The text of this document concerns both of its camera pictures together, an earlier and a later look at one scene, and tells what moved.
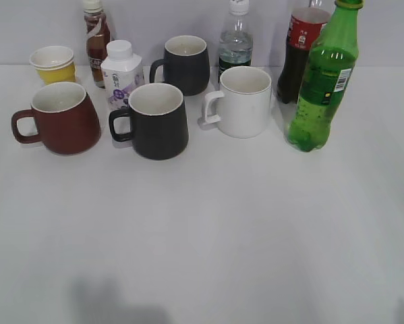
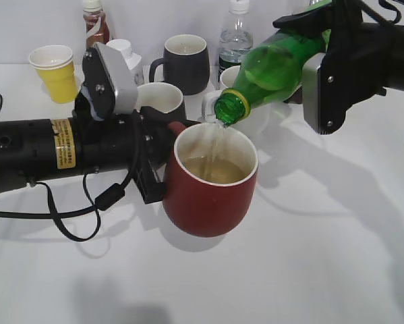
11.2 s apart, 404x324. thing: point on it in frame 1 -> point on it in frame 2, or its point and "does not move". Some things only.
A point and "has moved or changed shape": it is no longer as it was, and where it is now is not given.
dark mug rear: x=186 y=64 does not move
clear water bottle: x=236 y=44 does not move
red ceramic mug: x=67 y=121 -> x=210 y=178
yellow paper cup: x=54 y=64 does not move
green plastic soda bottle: x=332 y=61 has moved or changed shape
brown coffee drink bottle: x=98 y=34 does not move
